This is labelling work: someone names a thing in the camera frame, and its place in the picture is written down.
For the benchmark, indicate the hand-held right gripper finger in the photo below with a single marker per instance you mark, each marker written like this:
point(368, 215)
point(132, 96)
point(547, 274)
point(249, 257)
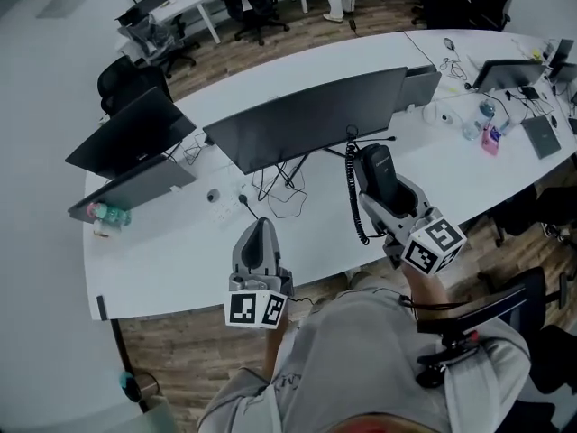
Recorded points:
point(383, 221)
point(419, 199)

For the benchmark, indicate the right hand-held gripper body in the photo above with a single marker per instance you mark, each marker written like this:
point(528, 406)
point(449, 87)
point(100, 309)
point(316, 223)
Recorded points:
point(428, 246)

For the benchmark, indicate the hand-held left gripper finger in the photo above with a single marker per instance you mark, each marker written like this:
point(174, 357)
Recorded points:
point(273, 253)
point(237, 255)

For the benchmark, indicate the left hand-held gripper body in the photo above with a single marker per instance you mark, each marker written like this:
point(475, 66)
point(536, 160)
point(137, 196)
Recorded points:
point(257, 305)

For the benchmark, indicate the person's right forearm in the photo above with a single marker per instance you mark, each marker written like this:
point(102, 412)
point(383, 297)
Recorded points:
point(424, 287)

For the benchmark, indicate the person's left forearm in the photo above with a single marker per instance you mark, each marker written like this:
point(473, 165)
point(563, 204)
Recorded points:
point(272, 350)

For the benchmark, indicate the white power strip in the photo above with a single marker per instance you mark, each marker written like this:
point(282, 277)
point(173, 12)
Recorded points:
point(224, 210)

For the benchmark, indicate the long white desk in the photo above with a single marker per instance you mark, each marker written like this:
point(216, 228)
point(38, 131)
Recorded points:
point(180, 251)

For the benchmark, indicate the grey round desk grommet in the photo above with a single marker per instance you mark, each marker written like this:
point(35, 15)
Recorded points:
point(213, 195)

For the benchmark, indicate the black mesh office chair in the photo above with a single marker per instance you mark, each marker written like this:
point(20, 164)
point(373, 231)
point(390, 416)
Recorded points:
point(130, 84)

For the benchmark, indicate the person's light shoe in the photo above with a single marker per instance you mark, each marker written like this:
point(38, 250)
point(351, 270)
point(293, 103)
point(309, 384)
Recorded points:
point(360, 278)

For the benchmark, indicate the white cup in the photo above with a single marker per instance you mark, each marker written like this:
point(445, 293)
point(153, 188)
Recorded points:
point(430, 114)

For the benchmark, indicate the white round device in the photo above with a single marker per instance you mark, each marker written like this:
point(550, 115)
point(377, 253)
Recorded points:
point(446, 117)

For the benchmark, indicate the pink packet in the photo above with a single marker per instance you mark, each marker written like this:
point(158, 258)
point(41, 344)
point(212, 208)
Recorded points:
point(491, 140)

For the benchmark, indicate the clear water bottle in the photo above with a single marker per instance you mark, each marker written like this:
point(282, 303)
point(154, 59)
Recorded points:
point(479, 120)

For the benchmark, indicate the person's grey shirt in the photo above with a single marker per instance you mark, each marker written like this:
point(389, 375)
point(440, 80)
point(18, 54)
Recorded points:
point(351, 368)

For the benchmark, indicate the small clear bottle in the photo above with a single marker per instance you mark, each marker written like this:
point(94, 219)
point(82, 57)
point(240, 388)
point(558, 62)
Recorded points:
point(509, 125)

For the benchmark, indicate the large black monitor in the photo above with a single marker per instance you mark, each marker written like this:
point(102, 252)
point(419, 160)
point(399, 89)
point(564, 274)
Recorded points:
point(306, 120)

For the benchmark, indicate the black curved monitor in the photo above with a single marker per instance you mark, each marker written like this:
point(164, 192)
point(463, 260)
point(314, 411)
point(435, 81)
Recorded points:
point(419, 69)

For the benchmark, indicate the round bin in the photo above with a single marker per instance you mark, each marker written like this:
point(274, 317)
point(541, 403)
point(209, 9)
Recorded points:
point(151, 381)

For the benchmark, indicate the green bottle with pink cap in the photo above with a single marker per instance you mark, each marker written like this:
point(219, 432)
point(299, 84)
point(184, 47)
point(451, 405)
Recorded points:
point(112, 216)

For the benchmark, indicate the closed grey laptop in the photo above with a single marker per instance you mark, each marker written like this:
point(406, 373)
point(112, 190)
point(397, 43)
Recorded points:
point(542, 138)

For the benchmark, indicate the teal and black object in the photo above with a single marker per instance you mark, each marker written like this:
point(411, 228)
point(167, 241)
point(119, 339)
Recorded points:
point(129, 385)

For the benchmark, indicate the black box adapter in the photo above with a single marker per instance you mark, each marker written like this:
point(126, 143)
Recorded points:
point(529, 93)

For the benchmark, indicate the small black mouse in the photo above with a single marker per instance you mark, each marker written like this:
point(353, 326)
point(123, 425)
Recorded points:
point(554, 121)

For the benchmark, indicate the black monitor with silver logo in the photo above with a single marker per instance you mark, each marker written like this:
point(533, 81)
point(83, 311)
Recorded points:
point(130, 133)

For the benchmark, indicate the black chair with armrest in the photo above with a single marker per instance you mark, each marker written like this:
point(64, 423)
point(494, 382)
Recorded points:
point(554, 359)

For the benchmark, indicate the small black monitor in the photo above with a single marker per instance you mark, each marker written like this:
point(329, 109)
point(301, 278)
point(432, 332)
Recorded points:
point(565, 74)
point(563, 52)

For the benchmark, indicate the clear plastic bag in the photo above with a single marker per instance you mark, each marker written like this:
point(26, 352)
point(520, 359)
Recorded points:
point(146, 34)

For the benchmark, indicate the black chair with plastic bag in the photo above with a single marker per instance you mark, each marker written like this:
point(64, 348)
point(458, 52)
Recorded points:
point(173, 21)

